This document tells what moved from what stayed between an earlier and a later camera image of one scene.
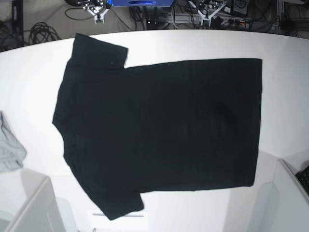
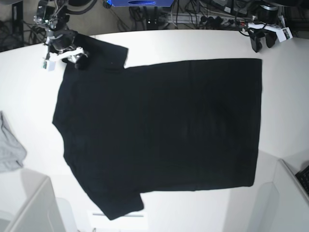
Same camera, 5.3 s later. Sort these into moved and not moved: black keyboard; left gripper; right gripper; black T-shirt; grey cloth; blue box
Moved: left gripper; right gripper
Not moved: black T-shirt; blue box; grey cloth; black keyboard
